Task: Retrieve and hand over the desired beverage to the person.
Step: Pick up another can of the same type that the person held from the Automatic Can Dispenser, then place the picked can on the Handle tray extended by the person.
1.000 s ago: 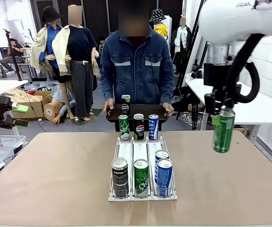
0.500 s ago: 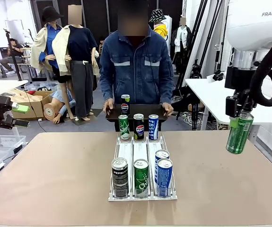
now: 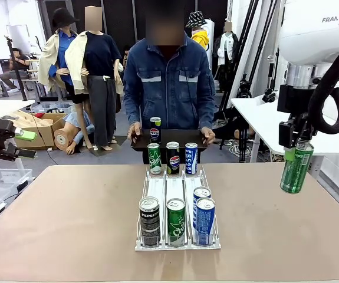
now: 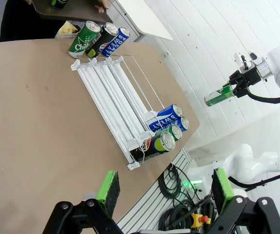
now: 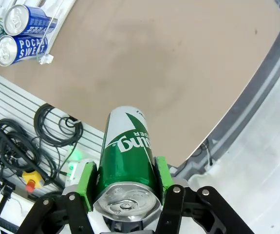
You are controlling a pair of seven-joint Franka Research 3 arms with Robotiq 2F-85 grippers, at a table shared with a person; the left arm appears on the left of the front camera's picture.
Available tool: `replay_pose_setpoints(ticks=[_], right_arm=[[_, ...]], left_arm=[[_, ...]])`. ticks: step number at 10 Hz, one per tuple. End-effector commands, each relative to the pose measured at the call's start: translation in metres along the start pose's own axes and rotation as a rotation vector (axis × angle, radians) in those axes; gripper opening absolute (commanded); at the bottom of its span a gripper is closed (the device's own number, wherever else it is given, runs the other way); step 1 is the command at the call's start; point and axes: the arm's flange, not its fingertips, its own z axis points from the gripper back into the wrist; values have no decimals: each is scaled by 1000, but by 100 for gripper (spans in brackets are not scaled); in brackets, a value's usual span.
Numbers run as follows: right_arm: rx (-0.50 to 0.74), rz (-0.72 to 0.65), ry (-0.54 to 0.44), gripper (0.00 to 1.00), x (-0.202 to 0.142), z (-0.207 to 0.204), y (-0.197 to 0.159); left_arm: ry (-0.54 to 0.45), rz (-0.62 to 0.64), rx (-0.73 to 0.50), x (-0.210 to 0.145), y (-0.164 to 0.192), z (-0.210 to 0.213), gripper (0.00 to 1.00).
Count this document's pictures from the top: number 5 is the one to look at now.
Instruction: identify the blue Pocari Sweat can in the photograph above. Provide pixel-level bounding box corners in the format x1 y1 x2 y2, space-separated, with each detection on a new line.
0 35 48 67
2 4 58 37

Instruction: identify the grey table frame rail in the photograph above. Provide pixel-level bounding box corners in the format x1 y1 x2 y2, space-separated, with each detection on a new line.
171 0 280 178

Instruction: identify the clear can dispenser rack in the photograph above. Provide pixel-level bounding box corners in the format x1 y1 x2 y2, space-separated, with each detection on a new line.
0 0 78 65

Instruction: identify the white box with green light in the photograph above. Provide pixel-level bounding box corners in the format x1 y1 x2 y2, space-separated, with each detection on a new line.
65 148 92 182

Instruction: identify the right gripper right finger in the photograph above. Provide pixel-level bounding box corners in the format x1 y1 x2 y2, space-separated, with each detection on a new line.
153 156 252 234

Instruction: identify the aluminium slotted base plate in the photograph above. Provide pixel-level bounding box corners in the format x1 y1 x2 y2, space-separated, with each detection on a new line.
0 65 106 195

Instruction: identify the black coiled cable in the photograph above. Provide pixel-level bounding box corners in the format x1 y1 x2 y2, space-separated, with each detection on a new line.
34 103 84 148

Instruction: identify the yellow emergency stop button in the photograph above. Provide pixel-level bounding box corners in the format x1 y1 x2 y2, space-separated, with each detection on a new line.
22 170 44 192

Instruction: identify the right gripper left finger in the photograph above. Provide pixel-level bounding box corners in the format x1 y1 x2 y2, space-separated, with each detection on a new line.
18 161 99 234

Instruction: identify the black tangled cable bundle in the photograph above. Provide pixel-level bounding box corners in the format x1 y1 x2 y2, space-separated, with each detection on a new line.
0 118 57 186

